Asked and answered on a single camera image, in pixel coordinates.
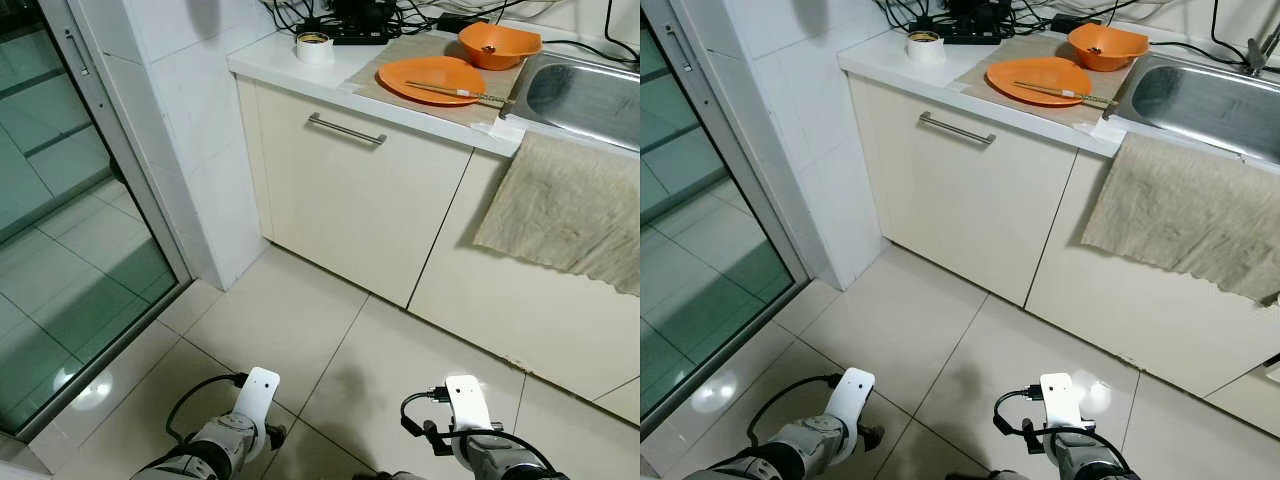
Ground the bamboo chopstick green patterned end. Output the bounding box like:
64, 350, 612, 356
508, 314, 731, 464
405, 81, 511, 105
1013, 82, 1117, 110
1013, 80, 1116, 107
405, 83, 512, 108

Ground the orange plastic plate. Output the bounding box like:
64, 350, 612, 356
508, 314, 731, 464
985, 56, 1094, 108
377, 56, 489, 107

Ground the orange plastic bowl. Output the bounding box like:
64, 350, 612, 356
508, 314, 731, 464
458, 22, 543, 71
1067, 22, 1151, 72

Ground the cream cabinet door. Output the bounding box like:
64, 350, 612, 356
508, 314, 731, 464
1025, 150, 1280, 399
848, 75, 1081, 307
408, 150, 641, 401
237, 78, 473, 309

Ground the glass sliding door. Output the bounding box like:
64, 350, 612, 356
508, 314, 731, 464
0, 0, 193, 441
640, 0, 809, 436

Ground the beige hanging towel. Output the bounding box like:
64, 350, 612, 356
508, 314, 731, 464
1080, 132, 1280, 306
473, 130, 641, 297

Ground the beige woven placemat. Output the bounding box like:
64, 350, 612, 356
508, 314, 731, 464
350, 35, 531, 126
955, 35, 1136, 126

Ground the white tape roll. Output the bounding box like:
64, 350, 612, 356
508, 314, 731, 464
296, 32, 335, 66
906, 31, 946, 66

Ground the black battery charger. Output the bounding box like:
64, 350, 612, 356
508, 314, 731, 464
325, 0, 391, 29
945, 0, 1001, 27

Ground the stainless steel sink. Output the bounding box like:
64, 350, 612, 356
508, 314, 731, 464
1105, 50, 1280, 166
505, 50, 641, 156

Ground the steel sink faucet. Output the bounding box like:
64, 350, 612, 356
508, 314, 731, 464
1245, 25, 1280, 77

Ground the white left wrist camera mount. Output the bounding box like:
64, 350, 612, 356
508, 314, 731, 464
232, 367, 281, 441
825, 367, 876, 441

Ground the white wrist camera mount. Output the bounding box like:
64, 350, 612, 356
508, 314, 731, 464
444, 375, 493, 436
1040, 373, 1086, 433
825, 367, 876, 441
232, 367, 281, 441

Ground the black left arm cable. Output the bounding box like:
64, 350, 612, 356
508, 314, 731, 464
748, 373, 843, 446
165, 373, 249, 446

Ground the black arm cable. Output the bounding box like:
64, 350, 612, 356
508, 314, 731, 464
748, 373, 843, 446
165, 373, 249, 446
993, 385, 1131, 471
400, 385, 556, 476

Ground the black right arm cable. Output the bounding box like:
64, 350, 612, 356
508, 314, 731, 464
400, 385, 556, 476
993, 385, 1131, 471

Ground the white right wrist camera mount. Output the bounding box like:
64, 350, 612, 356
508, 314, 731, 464
444, 375, 493, 436
1040, 373, 1086, 433

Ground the metal cabinet bar handle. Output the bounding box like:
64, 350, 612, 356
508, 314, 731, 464
307, 112, 388, 147
918, 111, 997, 147

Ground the grey sliding door handle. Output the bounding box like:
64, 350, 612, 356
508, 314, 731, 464
665, 25, 697, 74
64, 28, 92, 77

